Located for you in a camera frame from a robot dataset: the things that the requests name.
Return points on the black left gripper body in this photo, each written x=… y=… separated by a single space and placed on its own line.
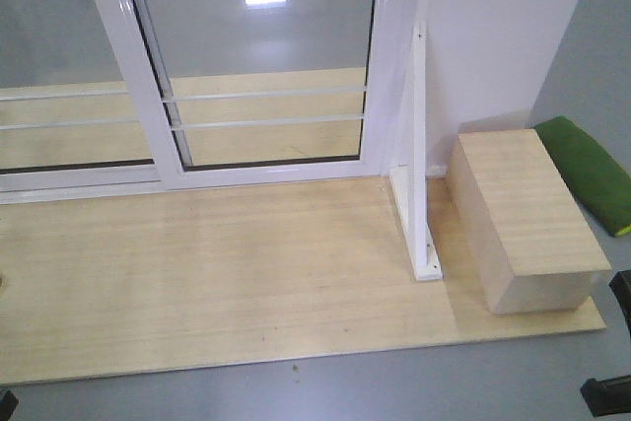
x=8 y=404

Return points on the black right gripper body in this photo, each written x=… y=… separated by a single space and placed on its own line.
x=607 y=397

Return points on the white sliding glass door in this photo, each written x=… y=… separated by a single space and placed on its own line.
x=259 y=91

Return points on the light wooden base board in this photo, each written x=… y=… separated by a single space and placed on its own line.
x=173 y=281

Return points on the light wooden box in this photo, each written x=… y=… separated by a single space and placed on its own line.
x=532 y=246

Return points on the green cushion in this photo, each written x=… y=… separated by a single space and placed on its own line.
x=589 y=171

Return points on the white triangular support bracket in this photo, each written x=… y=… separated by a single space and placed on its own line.
x=408 y=174

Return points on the white side wall panel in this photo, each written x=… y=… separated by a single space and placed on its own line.
x=486 y=64

